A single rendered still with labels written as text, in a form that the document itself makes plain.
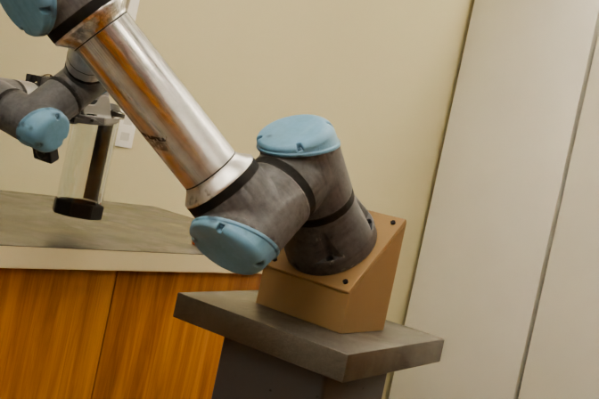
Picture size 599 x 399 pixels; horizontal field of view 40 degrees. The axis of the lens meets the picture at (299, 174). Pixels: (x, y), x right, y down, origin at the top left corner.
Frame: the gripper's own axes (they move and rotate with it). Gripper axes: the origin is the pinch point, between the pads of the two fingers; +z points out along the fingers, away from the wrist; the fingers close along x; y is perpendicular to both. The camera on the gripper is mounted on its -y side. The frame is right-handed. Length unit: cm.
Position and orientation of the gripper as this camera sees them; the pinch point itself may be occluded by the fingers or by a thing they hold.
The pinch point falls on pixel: (94, 119)
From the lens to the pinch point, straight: 174.8
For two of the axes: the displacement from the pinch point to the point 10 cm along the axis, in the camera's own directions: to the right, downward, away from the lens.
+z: 4.0, -0.1, 9.2
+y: 1.8, -9.8, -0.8
